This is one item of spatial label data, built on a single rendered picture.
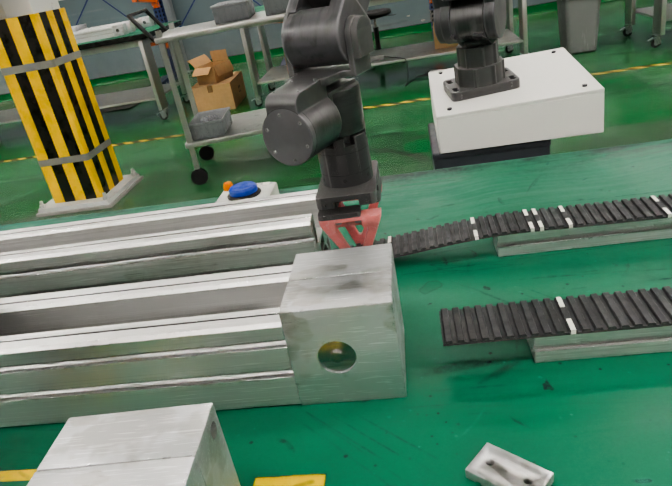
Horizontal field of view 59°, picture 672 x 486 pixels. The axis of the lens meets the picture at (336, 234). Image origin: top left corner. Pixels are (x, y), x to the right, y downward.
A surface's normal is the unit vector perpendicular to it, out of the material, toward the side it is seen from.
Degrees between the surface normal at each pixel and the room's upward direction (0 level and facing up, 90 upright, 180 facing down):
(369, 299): 0
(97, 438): 0
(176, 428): 0
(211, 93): 88
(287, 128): 90
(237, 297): 90
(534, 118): 90
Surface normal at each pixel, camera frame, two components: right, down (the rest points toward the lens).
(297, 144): -0.47, 0.45
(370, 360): -0.08, 0.44
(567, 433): -0.17, -0.89
